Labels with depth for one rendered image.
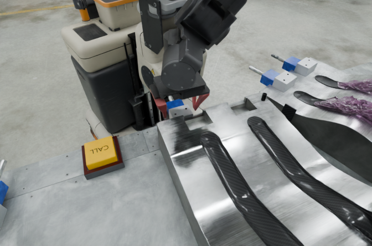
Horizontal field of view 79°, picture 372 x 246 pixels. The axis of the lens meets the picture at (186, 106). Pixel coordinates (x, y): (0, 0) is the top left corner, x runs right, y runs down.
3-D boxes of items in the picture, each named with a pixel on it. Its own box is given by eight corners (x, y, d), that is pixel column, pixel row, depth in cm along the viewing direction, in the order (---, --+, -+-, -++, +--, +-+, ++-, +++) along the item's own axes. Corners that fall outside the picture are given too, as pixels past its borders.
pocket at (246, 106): (223, 113, 54) (226, 102, 51) (242, 107, 55) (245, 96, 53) (233, 126, 51) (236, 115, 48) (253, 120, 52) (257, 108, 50)
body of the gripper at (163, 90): (206, 91, 49) (209, 61, 44) (161, 101, 47) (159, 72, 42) (195, 74, 54) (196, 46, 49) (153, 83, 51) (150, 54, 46)
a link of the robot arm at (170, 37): (194, 23, 43) (164, 23, 43) (195, 40, 38) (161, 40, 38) (192, 55, 48) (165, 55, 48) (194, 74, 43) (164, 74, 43)
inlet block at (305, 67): (264, 64, 73) (268, 49, 69) (273, 59, 75) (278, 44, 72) (301, 83, 66) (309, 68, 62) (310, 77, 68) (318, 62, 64)
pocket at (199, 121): (181, 126, 51) (181, 114, 48) (202, 119, 52) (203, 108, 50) (189, 141, 48) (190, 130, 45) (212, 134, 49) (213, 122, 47)
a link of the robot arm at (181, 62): (229, 22, 42) (195, -10, 38) (241, 54, 34) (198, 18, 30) (187, 64, 48) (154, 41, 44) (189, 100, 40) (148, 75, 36)
